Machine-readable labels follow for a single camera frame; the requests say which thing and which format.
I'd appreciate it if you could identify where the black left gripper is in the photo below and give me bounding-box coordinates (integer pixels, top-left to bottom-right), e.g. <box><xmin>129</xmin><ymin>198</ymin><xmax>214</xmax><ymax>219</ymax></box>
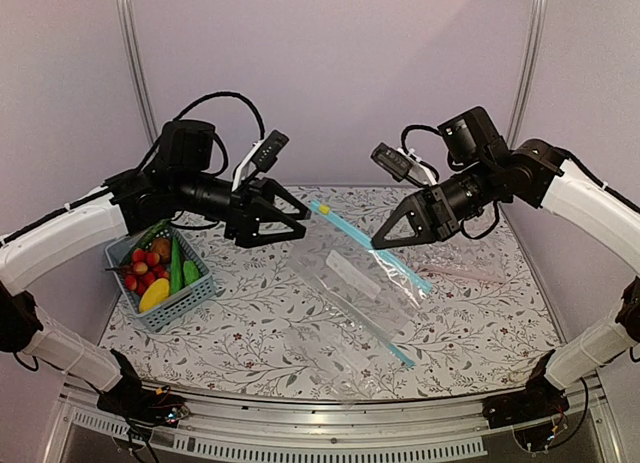
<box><xmin>174</xmin><ymin>170</ymin><xmax>312</xmax><ymax>248</ymax></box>

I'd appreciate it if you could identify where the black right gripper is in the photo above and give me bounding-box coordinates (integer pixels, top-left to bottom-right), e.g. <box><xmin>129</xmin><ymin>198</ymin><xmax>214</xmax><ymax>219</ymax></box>
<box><xmin>371</xmin><ymin>157</ymin><xmax>498</xmax><ymax>249</ymax></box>

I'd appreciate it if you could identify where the clear bag blue zipper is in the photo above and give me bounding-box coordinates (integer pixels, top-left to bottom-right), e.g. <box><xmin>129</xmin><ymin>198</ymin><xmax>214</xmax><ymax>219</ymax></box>
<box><xmin>289</xmin><ymin>200</ymin><xmax>432</xmax><ymax>343</ymax></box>
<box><xmin>282</xmin><ymin>317</ymin><xmax>415</xmax><ymax>404</ymax></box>

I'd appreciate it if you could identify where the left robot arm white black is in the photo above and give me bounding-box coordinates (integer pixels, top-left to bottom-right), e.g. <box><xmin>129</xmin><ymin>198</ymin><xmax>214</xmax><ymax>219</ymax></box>
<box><xmin>1</xmin><ymin>113</ymin><xmax>310</xmax><ymax>427</ymax></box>

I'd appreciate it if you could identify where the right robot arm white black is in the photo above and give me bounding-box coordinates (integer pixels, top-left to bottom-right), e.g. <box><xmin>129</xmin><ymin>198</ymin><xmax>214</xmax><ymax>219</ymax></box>
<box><xmin>371</xmin><ymin>106</ymin><xmax>639</xmax><ymax>429</ymax></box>

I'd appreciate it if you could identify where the clear bag pink zipper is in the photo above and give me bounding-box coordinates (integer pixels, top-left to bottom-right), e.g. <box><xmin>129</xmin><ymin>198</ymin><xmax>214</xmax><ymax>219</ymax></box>
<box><xmin>414</xmin><ymin>235</ymin><xmax>506</xmax><ymax>283</ymax></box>

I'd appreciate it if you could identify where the long green cucumber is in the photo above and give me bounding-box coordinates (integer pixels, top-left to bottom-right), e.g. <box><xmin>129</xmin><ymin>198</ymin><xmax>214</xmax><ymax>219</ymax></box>
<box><xmin>170</xmin><ymin>236</ymin><xmax>184</xmax><ymax>295</ymax></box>

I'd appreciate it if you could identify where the dark green cucumber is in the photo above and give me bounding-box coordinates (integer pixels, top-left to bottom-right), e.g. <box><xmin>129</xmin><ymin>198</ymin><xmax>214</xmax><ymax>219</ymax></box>
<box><xmin>135</xmin><ymin>219</ymin><xmax>169</xmax><ymax>249</ymax></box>

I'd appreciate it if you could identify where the brown potato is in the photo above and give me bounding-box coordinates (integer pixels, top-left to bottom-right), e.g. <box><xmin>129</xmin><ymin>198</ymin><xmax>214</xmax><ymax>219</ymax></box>
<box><xmin>150</xmin><ymin>238</ymin><xmax>172</xmax><ymax>264</ymax></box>

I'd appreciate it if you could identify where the floral table mat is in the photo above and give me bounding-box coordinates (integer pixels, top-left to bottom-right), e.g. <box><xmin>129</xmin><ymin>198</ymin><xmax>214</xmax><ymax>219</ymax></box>
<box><xmin>101</xmin><ymin>213</ymin><xmax>561</xmax><ymax>399</ymax></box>

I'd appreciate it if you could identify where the red cherry bunch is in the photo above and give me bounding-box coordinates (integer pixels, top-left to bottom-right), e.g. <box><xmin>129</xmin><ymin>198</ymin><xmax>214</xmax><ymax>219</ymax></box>
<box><xmin>107</xmin><ymin>248</ymin><xmax>170</xmax><ymax>296</ymax></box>

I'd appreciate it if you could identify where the yellow mango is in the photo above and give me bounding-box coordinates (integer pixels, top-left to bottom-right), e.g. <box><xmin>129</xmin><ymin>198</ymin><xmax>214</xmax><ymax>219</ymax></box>
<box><xmin>139</xmin><ymin>278</ymin><xmax>171</xmax><ymax>313</ymax></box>

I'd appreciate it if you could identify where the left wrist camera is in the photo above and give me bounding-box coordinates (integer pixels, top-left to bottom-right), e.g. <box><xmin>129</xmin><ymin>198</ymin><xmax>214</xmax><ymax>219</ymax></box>
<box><xmin>231</xmin><ymin>130</ymin><xmax>289</xmax><ymax>192</ymax></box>

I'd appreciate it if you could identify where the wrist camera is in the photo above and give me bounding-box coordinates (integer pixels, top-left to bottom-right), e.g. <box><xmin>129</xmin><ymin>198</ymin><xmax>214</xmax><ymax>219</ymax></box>
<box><xmin>231</xmin><ymin>130</ymin><xmax>289</xmax><ymax>192</ymax></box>
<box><xmin>371</xmin><ymin>143</ymin><xmax>440</xmax><ymax>188</ymax></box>

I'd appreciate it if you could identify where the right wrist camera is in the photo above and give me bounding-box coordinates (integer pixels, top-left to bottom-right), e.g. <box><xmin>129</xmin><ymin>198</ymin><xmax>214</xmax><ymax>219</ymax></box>
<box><xmin>371</xmin><ymin>143</ymin><xmax>440</xmax><ymax>188</ymax></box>

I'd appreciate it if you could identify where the right aluminium frame post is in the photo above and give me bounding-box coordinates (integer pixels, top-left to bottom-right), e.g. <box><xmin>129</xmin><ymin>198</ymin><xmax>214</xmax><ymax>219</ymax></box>
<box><xmin>506</xmin><ymin>0</ymin><xmax>548</xmax><ymax>149</ymax></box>

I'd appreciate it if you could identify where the aluminium frame post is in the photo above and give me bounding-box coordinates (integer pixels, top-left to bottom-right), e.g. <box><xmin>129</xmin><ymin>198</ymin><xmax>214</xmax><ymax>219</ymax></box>
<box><xmin>115</xmin><ymin>0</ymin><xmax>159</xmax><ymax>145</ymax></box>
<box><xmin>506</xmin><ymin>0</ymin><xmax>548</xmax><ymax>149</ymax></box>

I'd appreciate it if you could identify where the left aluminium frame post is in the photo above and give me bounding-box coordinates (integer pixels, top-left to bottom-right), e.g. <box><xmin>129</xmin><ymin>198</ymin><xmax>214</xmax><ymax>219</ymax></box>
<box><xmin>115</xmin><ymin>0</ymin><xmax>159</xmax><ymax>145</ymax></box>

